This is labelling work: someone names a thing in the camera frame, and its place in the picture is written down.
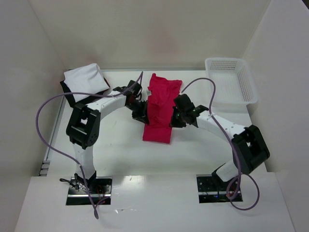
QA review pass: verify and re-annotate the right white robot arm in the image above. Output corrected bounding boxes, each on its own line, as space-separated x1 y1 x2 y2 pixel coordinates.
170 94 270 189

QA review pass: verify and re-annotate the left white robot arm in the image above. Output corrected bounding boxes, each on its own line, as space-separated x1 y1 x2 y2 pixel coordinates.
66 80 149 188

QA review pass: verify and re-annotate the folded dark red t-shirt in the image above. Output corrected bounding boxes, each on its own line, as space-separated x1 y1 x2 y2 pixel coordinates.
103 78 111 91

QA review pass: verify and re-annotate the folded white t-shirt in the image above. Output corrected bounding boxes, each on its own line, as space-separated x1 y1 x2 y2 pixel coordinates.
64 63 104 94

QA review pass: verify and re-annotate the white plastic basket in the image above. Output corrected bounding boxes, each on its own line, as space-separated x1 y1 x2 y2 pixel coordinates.
205 58 258 106

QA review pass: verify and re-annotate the folded black t-shirt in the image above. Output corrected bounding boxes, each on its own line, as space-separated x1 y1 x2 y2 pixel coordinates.
60 81 76 108

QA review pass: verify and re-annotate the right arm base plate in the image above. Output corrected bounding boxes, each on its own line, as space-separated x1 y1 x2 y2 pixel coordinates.
197 175 230 203

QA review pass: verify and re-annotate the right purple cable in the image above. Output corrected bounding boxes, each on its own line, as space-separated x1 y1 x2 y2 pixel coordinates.
181 77 261 210

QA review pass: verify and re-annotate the purple cable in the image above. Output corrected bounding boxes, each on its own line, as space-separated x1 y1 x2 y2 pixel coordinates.
181 77 261 210
35 71 144 219

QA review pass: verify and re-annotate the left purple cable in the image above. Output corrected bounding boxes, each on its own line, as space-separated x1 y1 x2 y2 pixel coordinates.
35 71 144 219

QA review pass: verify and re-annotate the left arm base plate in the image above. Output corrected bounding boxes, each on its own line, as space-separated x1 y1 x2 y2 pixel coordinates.
60 177 112 206

